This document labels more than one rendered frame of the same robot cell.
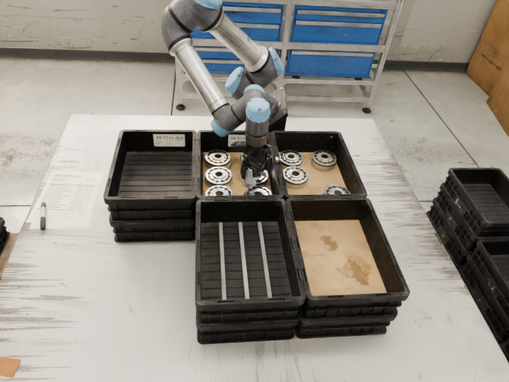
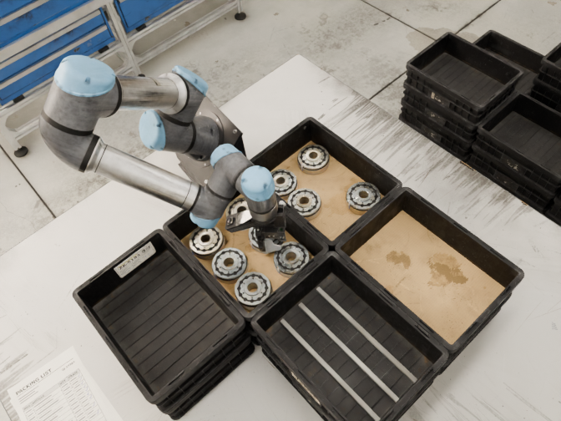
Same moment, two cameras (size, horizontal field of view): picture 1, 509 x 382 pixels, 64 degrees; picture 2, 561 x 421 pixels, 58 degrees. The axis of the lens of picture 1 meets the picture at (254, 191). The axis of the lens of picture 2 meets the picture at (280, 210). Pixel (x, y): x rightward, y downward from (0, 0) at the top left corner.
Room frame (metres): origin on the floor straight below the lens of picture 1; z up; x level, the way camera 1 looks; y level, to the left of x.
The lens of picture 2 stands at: (0.45, 0.28, 2.15)
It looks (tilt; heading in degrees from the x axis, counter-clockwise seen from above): 56 degrees down; 336
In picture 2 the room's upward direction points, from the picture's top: 9 degrees counter-clockwise
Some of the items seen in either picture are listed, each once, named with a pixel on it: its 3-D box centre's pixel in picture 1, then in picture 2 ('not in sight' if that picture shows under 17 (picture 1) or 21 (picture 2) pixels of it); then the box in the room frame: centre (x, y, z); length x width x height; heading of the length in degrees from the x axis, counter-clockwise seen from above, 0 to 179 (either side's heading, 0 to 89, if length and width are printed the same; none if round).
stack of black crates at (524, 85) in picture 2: not in sight; (500, 78); (1.62, -1.58, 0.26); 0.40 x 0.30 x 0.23; 10
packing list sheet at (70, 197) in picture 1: (67, 197); (62, 410); (1.12, 0.74, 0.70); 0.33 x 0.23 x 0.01; 9
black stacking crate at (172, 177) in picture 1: (156, 173); (162, 315); (1.13, 0.37, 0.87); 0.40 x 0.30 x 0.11; 10
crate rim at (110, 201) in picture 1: (154, 163); (156, 308); (1.13, 0.37, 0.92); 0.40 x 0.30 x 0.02; 10
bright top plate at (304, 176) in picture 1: (295, 174); (304, 201); (1.22, -0.15, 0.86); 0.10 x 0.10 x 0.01
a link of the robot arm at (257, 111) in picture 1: (257, 117); (258, 189); (1.14, 0.02, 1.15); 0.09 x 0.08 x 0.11; 9
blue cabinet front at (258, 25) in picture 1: (233, 40); (37, 29); (3.06, 0.28, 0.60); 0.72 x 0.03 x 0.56; 99
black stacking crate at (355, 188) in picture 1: (312, 173); (320, 187); (1.23, -0.22, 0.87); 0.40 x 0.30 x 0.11; 10
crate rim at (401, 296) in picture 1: (341, 244); (426, 262); (0.84, -0.29, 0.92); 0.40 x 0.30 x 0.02; 10
